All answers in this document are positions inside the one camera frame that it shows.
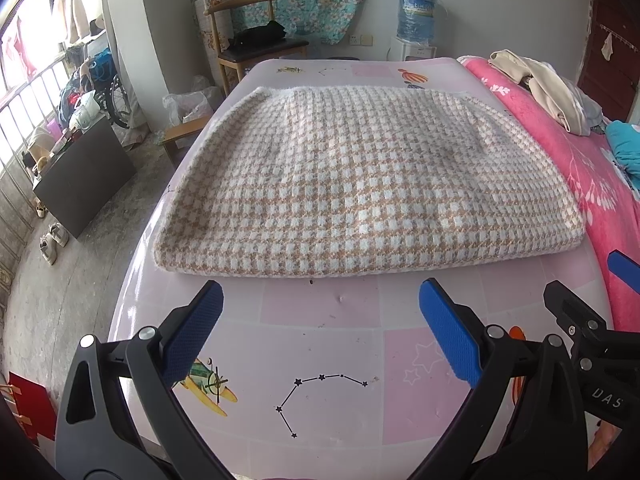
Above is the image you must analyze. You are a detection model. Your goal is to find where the dark wooden door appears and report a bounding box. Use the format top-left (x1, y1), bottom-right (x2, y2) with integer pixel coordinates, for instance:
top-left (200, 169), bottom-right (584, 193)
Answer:
top-left (575, 0), bottom-right (640, 126)

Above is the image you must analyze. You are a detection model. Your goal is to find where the red board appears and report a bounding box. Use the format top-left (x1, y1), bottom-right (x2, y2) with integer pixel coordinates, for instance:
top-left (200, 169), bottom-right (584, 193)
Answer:
top-left (7, 371), bottom-right (58, 443)

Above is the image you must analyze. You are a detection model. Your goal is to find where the white plastic bag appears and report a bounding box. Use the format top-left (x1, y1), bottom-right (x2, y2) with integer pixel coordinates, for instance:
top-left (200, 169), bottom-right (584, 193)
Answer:
top-left (162, 85), bottom-right (223, 128)

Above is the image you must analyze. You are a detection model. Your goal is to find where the beige houndstooth coat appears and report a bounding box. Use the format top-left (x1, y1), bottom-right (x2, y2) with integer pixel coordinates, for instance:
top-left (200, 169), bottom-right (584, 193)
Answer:
top-left (152, 85), bottom-right (587, 278)

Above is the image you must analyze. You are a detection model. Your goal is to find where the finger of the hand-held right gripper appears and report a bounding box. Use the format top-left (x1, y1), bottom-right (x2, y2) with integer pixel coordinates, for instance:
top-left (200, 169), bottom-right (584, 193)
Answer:
top-left (542, 280), bottom-right (611, 346)
top-left (606, 249), bottom-right (640, 293)

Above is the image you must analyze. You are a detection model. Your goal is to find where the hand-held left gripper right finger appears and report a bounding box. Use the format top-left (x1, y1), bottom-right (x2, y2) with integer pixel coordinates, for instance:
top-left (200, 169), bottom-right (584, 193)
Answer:
top-left (407, 277), bottom-right (591, 480)

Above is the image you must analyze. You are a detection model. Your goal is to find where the wooden chair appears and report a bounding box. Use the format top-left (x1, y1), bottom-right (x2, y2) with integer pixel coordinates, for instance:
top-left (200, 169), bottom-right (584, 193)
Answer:
top-left (202, 0), bottom-right (311, 98)

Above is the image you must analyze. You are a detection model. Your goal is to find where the dark cabinet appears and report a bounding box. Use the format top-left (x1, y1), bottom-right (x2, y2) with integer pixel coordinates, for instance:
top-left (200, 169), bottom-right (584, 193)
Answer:
top-left (32, 115), bottom-right (137, 240)

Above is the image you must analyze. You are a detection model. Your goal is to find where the pile of beige clothes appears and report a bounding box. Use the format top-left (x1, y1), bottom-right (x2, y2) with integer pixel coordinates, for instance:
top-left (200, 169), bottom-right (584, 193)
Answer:
top-left (487, 49), bottom-right (608, 136)

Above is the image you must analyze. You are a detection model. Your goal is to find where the floral white panel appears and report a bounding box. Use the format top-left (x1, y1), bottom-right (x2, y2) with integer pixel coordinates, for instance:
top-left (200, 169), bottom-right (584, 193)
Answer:
top-left (195, 0), bottom-right (236, 68)

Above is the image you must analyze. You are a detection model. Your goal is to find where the wheelchair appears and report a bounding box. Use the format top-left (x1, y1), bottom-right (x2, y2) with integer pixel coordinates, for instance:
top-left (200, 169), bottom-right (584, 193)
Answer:
top-left (80, 47), bottom-right (133, 129)

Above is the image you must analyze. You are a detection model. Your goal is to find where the beige hanging garment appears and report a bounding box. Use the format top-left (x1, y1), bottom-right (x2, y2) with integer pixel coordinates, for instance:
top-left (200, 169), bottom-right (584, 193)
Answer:
top-left (52, 0), bottom-right (91, 44)

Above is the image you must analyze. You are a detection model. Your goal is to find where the white water dispenser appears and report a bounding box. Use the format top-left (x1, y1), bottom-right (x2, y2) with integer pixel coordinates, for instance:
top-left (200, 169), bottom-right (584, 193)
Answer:
top-left (389, 35), bottom-right (438, 61)

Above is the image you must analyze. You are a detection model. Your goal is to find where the pink floral blanket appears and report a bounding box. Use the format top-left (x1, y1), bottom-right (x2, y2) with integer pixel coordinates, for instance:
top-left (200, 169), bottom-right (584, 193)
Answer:
top-left (457, 55), bottom-right (640, 333)

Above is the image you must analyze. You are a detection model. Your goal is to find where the small wooden stool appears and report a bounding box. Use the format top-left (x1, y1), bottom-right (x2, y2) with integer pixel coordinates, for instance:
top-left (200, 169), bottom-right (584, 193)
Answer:
top-left (162, 115), bottom-right (213, 171)

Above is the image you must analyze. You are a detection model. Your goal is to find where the blue water bottle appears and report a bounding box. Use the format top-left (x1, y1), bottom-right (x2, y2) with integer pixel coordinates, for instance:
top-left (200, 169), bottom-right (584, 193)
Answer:
top-left (397, 0), bottom-right (437, 43)

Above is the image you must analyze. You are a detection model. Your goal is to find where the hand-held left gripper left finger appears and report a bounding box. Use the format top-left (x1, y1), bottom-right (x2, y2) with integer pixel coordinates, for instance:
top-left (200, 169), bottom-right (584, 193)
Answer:
top-left (55, 280), bottom-right (236, 480)

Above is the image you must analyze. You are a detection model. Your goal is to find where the red hanging garment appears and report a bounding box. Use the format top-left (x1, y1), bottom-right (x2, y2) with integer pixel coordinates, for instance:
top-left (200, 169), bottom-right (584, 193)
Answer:
top-left (2, 15), bottom-right (42, 77)

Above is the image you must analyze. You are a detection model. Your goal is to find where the person's right forearm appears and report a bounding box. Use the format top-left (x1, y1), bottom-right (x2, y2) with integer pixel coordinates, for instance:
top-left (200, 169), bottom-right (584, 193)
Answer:
top-left (592, 417), bottom-right (631, 468)

